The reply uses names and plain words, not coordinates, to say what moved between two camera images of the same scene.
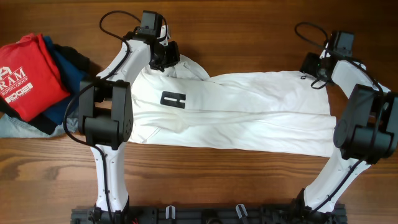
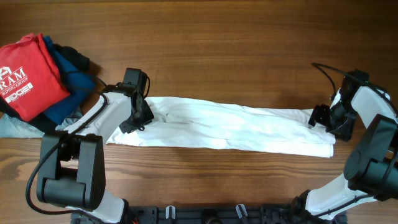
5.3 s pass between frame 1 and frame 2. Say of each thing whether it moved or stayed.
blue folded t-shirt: stayed
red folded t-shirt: stayed
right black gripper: moved
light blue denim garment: stayed
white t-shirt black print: moved
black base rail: stayed
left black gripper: moved
